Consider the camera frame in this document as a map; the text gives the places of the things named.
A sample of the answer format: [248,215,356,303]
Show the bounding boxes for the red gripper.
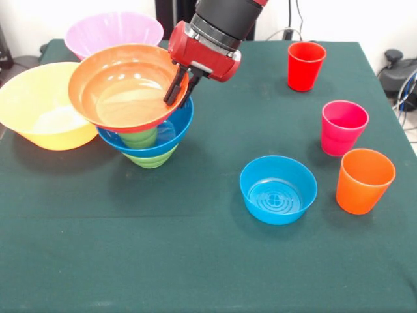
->
[163,21,242,108]

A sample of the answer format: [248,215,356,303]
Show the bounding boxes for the large smooth blue bowl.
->
[96,97,194,158]

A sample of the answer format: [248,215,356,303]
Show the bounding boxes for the orange-red plastic bowl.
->
[68,43,190,134]

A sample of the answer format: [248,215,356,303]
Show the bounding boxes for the green plastic cup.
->
[117,127,159,150]

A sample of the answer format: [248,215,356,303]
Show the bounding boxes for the small green plastic bowl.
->
[122,143,179,170]

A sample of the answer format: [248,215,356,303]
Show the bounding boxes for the small ringed blue bowl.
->
[239,155,319,226]

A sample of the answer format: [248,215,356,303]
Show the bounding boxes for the large pink plastic bowl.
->
[64,11,165,61]

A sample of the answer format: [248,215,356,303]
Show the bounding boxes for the red plastic cup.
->
[287,40,328,93]

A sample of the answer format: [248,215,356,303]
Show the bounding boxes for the large yellow-orange plastic bowl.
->
[0,61,100,151]

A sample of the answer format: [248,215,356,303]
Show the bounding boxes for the magenta plastic cup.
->
[320,100,370,158]

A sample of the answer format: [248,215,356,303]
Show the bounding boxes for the dark green tablecloth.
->
[0,38,417,313]

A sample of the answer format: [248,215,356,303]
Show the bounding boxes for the orange plastic cup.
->
[336,148,397,215]

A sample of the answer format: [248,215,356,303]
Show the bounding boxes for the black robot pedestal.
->
[155,0,258,41]

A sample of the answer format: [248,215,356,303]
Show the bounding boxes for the black wall power cable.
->
[265,0,306,42]

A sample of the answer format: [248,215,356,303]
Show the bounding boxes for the tangle of cables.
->
[392,73,417,131]

